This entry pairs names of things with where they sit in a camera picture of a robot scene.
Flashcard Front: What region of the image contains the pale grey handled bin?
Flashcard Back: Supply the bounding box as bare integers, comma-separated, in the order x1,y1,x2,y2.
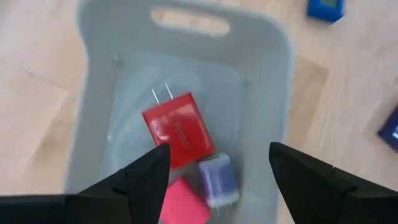
63,0,295,224

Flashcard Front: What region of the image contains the blue device grey screen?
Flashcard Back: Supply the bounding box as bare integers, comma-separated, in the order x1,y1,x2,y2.
307,0,346,24

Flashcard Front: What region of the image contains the lavender white wall charger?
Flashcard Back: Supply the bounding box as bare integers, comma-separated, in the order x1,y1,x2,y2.
198,152,240,217

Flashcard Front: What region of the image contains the red wall charger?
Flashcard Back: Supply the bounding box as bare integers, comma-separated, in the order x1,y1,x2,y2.
142,82,216,170

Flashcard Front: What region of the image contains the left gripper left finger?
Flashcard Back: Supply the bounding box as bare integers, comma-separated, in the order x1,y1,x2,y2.
0,142,171,224

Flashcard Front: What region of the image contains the dark blue box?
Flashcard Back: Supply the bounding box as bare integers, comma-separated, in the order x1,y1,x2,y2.
377,105,398,153

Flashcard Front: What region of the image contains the pink wall charger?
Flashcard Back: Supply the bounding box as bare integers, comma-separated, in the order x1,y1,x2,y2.
159,176,211,224

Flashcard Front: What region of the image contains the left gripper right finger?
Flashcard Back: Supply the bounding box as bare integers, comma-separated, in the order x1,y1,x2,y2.
269,142,398,224

